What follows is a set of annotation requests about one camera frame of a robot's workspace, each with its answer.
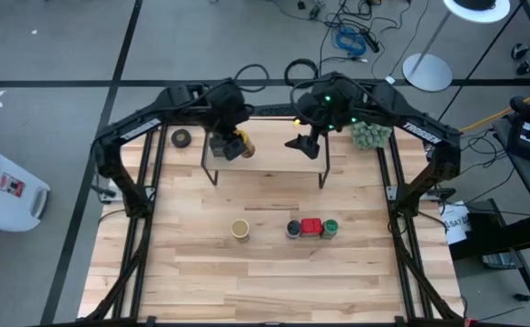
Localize gold-lid furikake seasoning jar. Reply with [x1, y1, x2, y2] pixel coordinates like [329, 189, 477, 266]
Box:
[230, 218, 251, 244]

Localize wooden shelf black metal frame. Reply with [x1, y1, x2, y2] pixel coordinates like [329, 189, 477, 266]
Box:
[200, 117, 331, 191]

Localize white plastic container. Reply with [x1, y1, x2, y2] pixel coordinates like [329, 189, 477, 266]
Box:
[0, 133, 52, 233]

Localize white paper label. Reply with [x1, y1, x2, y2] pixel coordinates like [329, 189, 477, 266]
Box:
[439, 200, 474, 246]

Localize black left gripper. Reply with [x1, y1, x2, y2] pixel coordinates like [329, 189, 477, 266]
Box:
[209, 90, 251, 162]

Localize red-lid smoked paprika tin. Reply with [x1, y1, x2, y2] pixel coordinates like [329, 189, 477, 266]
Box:
[299, 217, 324, 240]

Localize floor lamp round base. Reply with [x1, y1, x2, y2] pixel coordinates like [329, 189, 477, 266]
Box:
[401, 0, 513, 94]

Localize yellow-lid crunchy onion jar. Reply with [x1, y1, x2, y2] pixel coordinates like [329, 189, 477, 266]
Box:
[232, 128, 257, 160]

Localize black power strip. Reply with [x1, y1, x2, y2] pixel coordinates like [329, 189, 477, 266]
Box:
[359, 27, 382, 55]

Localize blue coiled cable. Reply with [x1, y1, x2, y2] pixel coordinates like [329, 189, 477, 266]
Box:
[334, 25, 368, 58]

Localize green-lid oregano glass jar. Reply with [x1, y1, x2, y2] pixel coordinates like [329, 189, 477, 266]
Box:
[320, 218, 340, 241]

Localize black tape roll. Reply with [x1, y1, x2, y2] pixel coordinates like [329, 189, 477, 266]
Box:
[170, 128, 193, 150]

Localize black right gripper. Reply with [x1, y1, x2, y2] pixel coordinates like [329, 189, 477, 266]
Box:
[284, 88, 339, 161]

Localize green potted plant white pot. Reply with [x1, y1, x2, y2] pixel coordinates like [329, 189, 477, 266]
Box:
[348, 120, 394, 152]

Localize yellow cable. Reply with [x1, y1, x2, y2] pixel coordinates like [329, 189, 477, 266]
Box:
[458, 84, 530, 134]

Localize dark green black pepper tin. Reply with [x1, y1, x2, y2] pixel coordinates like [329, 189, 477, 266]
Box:
[208, 134, 228, 158]

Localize black-lid garlic powder bottle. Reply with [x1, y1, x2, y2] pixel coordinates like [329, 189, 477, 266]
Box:
[285, 219, 303, 241]

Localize black cable coil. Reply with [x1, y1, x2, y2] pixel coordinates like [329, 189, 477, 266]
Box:
[283, 57, 321, 88]

